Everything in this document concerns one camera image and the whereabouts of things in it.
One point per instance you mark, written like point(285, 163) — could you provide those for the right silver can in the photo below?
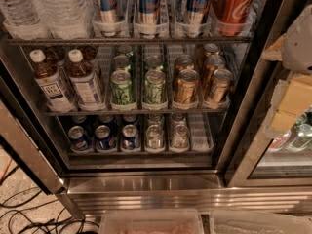
point(180, 136)

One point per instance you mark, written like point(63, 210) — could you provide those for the middle blue pepsi can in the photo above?
point(105, 140)

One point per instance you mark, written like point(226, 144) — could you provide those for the silver can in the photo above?
point(154, 137)
point(180, 136)

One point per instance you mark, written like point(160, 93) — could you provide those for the front right gold can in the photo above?
point(219, 85)

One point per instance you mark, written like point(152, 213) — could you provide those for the left blue pepsi can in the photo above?
point(80, 142)

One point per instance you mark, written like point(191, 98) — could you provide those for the red bull can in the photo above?
point(111, 12)
point(148, 16)
point(196, 15)

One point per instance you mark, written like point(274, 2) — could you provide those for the right clear plastic bin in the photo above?
point(244, 222)

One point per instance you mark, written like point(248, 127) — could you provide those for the left clear water bottle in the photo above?
point(22, 20)

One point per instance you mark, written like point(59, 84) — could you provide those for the front left green can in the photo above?
point(122, 87)

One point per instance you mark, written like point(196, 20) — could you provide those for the rear left green can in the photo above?
point(122, 62)

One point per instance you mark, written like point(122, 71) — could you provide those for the glass right fridge door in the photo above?
point(261, 157)

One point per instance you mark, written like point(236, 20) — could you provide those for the open fridge door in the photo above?
point(19, 145)

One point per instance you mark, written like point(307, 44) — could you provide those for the iced tea bottle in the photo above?
point(53, 82)
point(85, 81)

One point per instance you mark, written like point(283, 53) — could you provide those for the gold can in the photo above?
point(219, 85)
point(186, 86)
point(211, 64)
point(184, 62)

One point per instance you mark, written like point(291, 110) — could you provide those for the right iced tea bottle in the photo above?
point(85, 81)

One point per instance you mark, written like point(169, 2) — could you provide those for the rear left gold can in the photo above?
point(184, 62)

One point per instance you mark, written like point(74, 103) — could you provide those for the right blue pepsi can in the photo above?
point(130, 140)

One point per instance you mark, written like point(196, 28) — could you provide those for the red coca-cola can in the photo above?
point(232, 15)

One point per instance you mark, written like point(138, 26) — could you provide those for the blue pepsi can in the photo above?
point(130, 140)
point(80, 142)
point(105, 140)

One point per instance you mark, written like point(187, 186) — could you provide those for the left silver can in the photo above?
point(154, 137)

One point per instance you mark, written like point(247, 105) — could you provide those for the steel fridge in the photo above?
point(167, 178)

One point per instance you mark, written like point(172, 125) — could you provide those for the left clear plastic bin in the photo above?
point(155, 221)

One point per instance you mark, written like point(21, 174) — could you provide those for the clear water bottle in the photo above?
point(67, 19)
point(22, 20)

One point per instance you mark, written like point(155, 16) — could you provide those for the rear right green can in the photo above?
point(153, 63)

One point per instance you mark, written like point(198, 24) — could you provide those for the clear plastic bin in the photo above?
point(155, 221)
point(244, 222)

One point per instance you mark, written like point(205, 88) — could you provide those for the front left gold can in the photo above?
point(186, 86)

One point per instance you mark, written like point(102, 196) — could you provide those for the green can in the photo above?
point(122, 62)
point(122, 87)
point(154, 87)
point(153, 63)

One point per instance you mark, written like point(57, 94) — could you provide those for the front right green can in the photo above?
point(154, 87)

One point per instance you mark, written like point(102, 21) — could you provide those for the rear right gold can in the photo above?
point(211, 64)

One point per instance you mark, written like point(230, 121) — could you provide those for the left iced tea bottle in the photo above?
point(53, 82)

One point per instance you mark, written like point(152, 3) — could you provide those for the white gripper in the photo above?
point(299, 44)

